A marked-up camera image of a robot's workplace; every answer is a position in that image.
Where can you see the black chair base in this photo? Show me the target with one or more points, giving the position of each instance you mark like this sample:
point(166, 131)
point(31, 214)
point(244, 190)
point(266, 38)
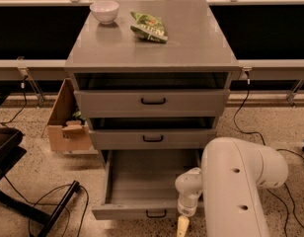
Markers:
point(41, 177)

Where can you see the grey top drawer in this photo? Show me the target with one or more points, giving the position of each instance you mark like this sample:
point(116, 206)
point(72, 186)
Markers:
point(151, 103)

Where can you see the grey bottom drawer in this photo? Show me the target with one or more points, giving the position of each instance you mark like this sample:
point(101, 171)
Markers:
point(140, 184)

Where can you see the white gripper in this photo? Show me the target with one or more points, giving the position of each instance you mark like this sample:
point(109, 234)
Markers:
point(187, 208)

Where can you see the cardboard box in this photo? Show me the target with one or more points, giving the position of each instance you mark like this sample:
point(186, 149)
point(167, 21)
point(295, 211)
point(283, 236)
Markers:
point(65, 132)

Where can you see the white bowl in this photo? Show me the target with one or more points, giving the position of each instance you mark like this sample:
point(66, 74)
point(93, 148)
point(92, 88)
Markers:
point(105, 11)

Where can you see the grey drawer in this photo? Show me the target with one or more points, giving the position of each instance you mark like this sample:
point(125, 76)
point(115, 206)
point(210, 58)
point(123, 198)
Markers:
point(140, 184)
point(151, 103)
point(123, 139)

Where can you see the grey drawer cabinet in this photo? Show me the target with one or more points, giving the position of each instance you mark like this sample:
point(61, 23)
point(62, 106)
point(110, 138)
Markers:
point(195, 57)

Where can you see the green chip bag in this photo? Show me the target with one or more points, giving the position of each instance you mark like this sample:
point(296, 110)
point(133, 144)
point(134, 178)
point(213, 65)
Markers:
point(148, 27)

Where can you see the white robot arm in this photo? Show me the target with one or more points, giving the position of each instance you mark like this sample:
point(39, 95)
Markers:
point(231, 172)

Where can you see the grey middle drawer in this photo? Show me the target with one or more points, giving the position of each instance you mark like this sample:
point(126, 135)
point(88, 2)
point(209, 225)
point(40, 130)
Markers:
point(123, 139)

